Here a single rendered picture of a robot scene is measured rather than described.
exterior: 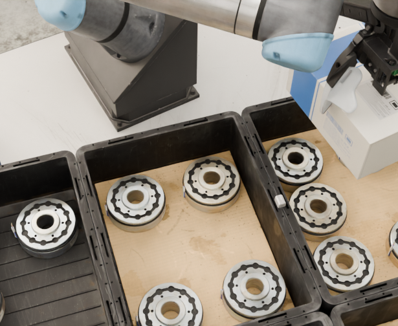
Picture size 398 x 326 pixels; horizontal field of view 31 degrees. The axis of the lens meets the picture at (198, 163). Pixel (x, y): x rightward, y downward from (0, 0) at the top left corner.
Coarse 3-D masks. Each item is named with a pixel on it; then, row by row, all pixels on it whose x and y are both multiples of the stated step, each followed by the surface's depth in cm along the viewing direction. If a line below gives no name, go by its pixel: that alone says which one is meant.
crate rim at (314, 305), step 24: (192, 120) 127; (216, 120) 127; (240, 120) 127; (96, 144) 124; (120, 144) 124; (96, 216) 116; (288, 240) 114; (120, 288) 109; (312, 288) 109; (120, 312) 106; (288, 312) 107
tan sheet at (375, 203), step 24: (264, 144) 137; (336, 168) 134; (384, 168) 134; (288, 192) 131; (360, 192) 131; (384, 192) 131; (360, 216) 128; (384, 216) 128; (360, 240) 125; (384, 240) 125; (384, 264) 123
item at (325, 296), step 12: (252, 108) 129; (264, 108) 129; (252, 132) 126; (264, 156) 123; (264, 168) 122; (276, 180) 120; (276, 192) 119; (288, 204) 118; (288, 216) 116; (300, 228) 115; (300, 240) 114; (312, 276) 110; (324, 288) 109; (360, 288) 109; (384, 288) 109; (324, 300) 108; (336, 300) 108; (348, 300) 108
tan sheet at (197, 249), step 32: (192, 160) 135; (160, 224) 127; (192, 224) 127; (224, 224) 127; (256, 224) 127; (128, 256) 123; (160, 256) 123; (192, 256) 123; (224, 256) 123; (256, 256) 123; (128, 288) 120; (192, 288) 120; (256, 288) 120; (224, 320) 117
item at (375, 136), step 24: (336, 48) 109; (312, 72) 106; (312, 96) 109; (360, 96) 104; (384, 96) 104; (312, 120) 112; (336, 120) 105; (360, 120) 101; (384, 120) 102; (336, 144) 108; (360, 144) 101; (384, 144) 102; (360, 168) 104
